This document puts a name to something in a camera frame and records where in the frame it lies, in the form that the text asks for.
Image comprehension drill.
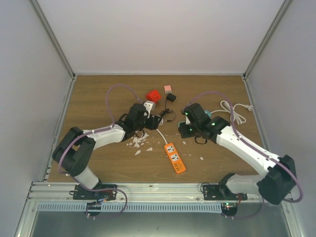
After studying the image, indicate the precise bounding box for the orange power strip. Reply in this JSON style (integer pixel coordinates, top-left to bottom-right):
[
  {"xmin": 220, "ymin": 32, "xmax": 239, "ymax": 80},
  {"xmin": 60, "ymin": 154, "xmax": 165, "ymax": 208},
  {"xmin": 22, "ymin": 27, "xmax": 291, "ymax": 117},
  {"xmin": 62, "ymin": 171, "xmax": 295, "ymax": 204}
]
[{"xmin": 164, "ymin": 143, "xmax": 186, "ymax": 174}]

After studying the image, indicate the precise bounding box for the pink charger plug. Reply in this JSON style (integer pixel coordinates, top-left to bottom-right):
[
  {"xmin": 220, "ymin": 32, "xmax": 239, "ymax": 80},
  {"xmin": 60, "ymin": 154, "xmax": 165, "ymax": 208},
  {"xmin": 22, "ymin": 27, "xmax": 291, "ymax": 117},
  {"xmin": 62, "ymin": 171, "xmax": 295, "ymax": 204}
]
[{"xmin": 163, "ymin": 85, "xmax": 172, "ymax": 94}]

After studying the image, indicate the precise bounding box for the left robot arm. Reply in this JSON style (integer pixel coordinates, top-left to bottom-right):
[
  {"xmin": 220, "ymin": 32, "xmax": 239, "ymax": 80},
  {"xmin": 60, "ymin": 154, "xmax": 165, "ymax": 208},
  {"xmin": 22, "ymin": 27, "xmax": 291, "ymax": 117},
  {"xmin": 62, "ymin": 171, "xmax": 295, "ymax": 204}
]
[{"xmin": 52, "ymin": 103, "xmax": 162, "ymax": 199}]

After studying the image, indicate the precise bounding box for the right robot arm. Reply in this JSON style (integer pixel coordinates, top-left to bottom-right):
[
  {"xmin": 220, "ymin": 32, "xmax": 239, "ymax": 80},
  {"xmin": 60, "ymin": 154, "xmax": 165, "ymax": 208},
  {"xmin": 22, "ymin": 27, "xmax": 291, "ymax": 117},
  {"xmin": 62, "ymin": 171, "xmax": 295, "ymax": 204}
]
[{"xmin": 178, "ymin": 103, "xmax": 297, "ymax": 205}]

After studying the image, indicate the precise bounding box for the red cube adapter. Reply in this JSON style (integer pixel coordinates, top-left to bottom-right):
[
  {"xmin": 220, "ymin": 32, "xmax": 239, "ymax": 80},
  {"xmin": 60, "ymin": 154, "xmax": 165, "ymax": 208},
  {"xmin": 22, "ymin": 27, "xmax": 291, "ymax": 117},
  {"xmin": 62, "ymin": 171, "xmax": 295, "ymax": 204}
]
[{"xmin": 145, "ymin": 89, "xmax": 161, "ymax": 103}]

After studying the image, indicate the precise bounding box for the white orange strip cord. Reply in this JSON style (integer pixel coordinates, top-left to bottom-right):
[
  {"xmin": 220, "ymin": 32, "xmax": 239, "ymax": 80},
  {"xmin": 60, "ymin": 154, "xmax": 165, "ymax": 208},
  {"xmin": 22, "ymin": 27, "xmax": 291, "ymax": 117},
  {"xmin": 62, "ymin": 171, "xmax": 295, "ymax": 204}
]
[{"xmin": 155, "ymin": 118, "xmax": 169, "ymax": 145}]

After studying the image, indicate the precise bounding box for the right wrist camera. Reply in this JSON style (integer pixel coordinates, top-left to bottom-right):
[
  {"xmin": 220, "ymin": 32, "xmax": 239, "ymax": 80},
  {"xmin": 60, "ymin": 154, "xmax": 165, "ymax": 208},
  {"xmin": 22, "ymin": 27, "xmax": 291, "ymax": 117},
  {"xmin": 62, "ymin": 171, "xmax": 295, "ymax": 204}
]
[{"xmin": 185, "ymin": 115, "xmax": 191, "ymax": 125}]

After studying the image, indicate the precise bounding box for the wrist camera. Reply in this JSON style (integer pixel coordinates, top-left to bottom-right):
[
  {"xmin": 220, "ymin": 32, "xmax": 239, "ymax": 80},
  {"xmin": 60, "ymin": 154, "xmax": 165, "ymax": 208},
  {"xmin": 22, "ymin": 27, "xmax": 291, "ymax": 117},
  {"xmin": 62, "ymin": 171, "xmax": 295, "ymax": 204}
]
[
  {"xmin": 185, "ymin": 115, "xmax": 191, "ymax": 125},
  {"xmin": 143, "ymin": 101, "xmax": 156, "ymax": 112}
]

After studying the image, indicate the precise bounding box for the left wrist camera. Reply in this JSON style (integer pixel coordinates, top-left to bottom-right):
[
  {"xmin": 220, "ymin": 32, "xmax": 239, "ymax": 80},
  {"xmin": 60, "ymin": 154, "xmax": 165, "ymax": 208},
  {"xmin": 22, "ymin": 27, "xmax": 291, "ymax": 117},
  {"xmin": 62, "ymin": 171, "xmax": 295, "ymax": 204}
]
[{"xmin": 143, "ymin": 101, "xmax": 156, "ymax": 112}]

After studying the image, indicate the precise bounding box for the black adapter cable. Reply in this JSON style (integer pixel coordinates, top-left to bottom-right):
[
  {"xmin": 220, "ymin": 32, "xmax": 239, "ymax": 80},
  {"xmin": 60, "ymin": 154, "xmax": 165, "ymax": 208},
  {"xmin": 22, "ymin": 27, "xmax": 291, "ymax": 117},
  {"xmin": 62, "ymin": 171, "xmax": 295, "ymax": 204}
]
[{"xmin": 159, "ymin": 98, "xmax": 176, "ymax": 123}]

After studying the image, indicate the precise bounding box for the white teal strip cord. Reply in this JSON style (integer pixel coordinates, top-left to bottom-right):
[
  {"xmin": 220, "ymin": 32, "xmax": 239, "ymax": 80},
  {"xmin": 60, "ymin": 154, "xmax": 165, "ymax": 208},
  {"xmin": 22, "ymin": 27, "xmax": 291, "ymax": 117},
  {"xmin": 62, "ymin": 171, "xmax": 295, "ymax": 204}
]
[{"xmin": 210, "ymin": 100, "xmax": 254, "ymax": 124}]

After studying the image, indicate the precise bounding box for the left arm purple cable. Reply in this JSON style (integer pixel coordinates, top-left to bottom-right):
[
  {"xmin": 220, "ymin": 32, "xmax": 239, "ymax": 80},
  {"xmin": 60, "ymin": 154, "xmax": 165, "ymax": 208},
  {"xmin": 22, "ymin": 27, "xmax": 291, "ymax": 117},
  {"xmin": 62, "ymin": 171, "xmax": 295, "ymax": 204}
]
[{"xmin": 57, "ymin": 84, "xmax": 146, "ymax": 178}]

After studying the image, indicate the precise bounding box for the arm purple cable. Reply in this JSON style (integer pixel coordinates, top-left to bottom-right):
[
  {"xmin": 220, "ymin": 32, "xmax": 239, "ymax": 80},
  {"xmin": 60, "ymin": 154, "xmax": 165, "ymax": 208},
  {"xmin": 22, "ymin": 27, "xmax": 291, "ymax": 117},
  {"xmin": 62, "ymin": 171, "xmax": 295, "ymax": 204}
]
[
  {"xmin": 182, "ymin": 91, "xmax": 304, "ymax": 220},
  {"xmin": 57, "ymin": 84, "xmax": 146, "ymax": 178}
]

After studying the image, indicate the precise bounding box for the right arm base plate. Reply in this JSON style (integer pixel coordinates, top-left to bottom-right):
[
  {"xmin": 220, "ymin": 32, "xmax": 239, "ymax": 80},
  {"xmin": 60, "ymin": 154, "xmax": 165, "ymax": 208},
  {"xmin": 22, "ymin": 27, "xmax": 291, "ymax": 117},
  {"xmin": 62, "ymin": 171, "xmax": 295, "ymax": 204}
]
[{"xmin": 200, "ymin": 183, "xmax": 248, "ymax": 201}]

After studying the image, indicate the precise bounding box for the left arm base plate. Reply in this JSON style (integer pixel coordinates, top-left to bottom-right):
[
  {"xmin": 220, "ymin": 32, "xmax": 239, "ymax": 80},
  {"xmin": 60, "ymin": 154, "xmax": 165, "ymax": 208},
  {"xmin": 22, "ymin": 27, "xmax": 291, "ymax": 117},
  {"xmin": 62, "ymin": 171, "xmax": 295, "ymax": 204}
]
[{"xmin": 69, "ymin": 184, "xmax": 117, "ymax": 201}]

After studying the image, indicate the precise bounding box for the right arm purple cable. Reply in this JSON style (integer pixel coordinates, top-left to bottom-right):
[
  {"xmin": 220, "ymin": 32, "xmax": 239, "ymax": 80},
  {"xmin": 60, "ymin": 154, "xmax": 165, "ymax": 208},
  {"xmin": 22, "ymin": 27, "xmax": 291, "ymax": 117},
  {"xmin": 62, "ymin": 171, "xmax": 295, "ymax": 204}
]
[{"xmin": 182, "ymin": 91, "xmax": 304, "ymax": 220}]

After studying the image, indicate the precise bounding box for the aluminium front rail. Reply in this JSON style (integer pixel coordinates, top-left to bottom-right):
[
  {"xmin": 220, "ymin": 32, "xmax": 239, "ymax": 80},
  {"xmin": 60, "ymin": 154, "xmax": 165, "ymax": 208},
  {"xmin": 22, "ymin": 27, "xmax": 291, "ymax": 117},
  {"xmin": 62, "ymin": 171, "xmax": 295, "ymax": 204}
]
[{"xmin": 27, "ymin": 182, "xmax": 293, "ymax": 203}]

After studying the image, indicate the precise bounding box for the slotted cable duct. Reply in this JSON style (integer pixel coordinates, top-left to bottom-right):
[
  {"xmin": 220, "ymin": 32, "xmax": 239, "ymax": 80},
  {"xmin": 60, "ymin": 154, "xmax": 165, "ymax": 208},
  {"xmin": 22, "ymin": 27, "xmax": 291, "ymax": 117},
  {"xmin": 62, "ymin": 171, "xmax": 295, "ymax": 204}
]
[{"xmin": 38, "ymin": 202, "xmax": 222, "ymax": 213}]

